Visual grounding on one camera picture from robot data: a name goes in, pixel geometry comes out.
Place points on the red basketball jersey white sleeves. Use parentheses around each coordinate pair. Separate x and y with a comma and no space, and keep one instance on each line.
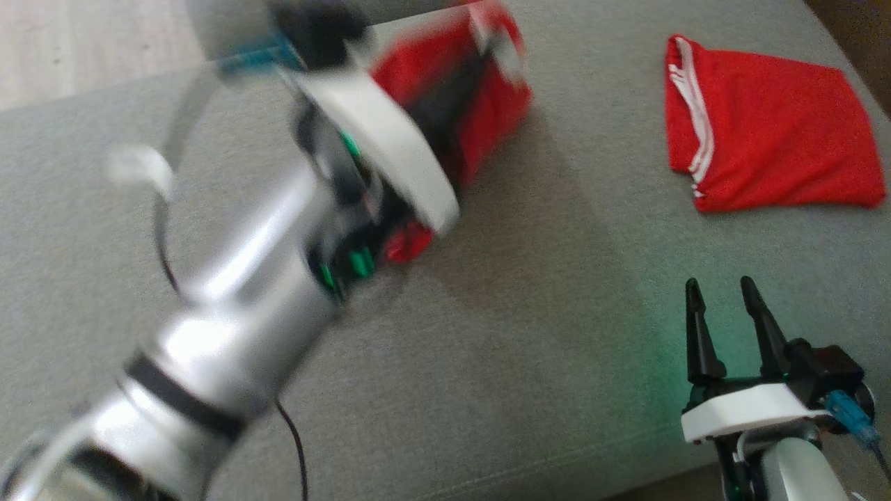
(487,104)

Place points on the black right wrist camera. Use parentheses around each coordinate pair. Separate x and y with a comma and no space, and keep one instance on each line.
(828,372)

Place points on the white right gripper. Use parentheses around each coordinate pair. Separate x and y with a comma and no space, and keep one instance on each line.
(752,410)

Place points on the red shorts white stripes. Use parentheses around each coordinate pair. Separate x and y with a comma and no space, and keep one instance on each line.
(779,125)

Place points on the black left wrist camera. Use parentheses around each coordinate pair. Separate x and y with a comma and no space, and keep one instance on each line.
(317,35)

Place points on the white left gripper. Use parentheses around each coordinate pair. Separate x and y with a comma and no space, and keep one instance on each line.
(390,139)

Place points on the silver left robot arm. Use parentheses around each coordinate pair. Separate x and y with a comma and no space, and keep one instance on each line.
(230,327)

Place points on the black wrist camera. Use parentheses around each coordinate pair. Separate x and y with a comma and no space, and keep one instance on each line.
(828,372)
(317,35)

